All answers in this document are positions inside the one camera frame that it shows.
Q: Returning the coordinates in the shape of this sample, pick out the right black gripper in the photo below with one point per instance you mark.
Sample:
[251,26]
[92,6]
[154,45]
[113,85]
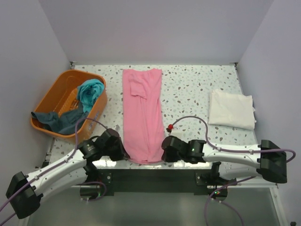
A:
[166,158]

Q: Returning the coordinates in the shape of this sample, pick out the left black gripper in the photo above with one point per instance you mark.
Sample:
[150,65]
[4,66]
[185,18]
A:
[122,154]

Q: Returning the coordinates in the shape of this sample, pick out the pink t shirt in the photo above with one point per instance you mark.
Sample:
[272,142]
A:
[143,130]

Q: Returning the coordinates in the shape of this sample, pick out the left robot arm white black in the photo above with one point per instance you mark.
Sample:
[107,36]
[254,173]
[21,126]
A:
[26,192]

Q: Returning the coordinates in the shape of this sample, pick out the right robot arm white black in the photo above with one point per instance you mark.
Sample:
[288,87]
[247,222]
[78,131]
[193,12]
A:
[265,160]

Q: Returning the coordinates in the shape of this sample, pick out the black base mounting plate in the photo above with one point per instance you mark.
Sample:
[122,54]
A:
[196,181]

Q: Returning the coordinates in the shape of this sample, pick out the dark teal t shirt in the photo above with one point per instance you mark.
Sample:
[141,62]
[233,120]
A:
[64,124]

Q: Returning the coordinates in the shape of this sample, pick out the turquoise t shirt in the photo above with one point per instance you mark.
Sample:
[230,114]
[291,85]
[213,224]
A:
[88,93]

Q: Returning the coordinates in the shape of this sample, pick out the folded white t shirt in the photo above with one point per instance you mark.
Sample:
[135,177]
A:
[232,110]

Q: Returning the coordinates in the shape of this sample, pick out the orange plastic laundry basket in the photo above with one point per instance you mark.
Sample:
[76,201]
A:
[61,98]

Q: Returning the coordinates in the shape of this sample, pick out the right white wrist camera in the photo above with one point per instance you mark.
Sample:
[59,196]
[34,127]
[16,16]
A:
[173,131]

